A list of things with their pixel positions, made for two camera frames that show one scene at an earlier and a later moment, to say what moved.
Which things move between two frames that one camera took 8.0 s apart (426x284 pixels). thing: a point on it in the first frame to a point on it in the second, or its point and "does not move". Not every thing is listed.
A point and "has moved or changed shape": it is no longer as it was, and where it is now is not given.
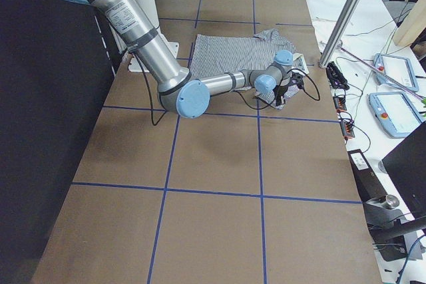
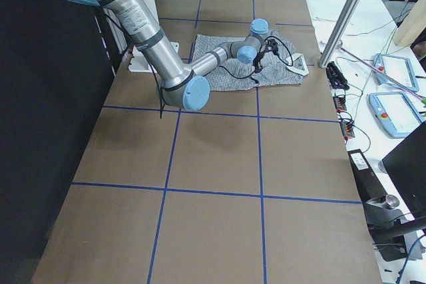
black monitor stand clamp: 389,227 does not move
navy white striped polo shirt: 219,54 has moved or changed shape
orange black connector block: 347,127 does not move
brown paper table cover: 241,193 does not move
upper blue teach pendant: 395,71 does not move
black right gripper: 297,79 to 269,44
